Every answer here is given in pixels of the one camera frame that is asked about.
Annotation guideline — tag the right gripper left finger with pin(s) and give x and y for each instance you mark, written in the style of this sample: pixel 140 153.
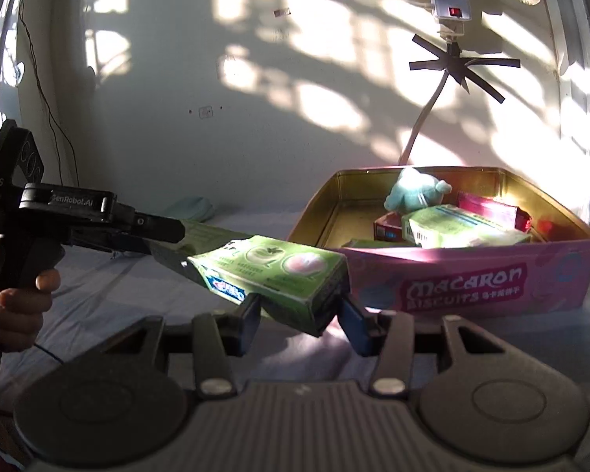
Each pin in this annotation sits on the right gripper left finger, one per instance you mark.
pixel 217 338

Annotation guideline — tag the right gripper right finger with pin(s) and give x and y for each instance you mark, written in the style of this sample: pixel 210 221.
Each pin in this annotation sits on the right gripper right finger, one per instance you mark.
pixel 387 336

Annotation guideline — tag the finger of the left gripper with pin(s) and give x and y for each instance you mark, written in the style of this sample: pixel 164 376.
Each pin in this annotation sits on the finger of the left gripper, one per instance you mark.
pixel 172 257
pixel 201 238

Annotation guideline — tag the teal pencil case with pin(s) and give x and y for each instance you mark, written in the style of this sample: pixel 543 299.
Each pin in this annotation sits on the teal pencil case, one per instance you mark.
pixel 193 208

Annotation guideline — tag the green snack packet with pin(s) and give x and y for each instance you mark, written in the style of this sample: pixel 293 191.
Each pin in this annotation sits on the green snack packet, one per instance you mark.
pixel 373 244

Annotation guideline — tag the green toothpaste box front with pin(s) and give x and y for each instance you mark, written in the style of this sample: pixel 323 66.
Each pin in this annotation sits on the green toothpaste box front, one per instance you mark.
pixel 299 284

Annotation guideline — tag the green toothpaste box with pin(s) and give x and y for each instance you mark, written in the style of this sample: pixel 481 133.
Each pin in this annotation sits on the green toothpaste box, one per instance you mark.
pixel 447 226
pixel 299 284

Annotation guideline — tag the red small box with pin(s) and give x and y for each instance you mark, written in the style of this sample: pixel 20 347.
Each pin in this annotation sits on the red small box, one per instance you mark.
pixel 388 228

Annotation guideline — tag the teal plush toy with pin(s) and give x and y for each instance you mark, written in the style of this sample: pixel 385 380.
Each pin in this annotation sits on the teal plush toy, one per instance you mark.
pixel 414 191

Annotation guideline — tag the pink zipper pouch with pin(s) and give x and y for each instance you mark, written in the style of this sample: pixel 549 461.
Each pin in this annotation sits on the pink zipper pouch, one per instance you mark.
pixel 503 214

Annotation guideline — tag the person left hand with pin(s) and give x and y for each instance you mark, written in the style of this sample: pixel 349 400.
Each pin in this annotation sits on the person left hand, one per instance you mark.
pixel 22 312

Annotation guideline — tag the pink macaron biscuit tin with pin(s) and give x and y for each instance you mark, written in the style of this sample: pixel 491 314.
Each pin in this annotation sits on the pink macaron biscuit tin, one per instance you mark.
pixel 549 273

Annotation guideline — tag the black tape cross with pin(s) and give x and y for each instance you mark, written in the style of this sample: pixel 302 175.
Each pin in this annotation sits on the black tape cross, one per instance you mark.
pixel 450 61

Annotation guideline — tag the wall socket plate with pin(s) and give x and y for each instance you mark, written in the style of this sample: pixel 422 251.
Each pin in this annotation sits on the wall socket plate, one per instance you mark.
pixel 206 112

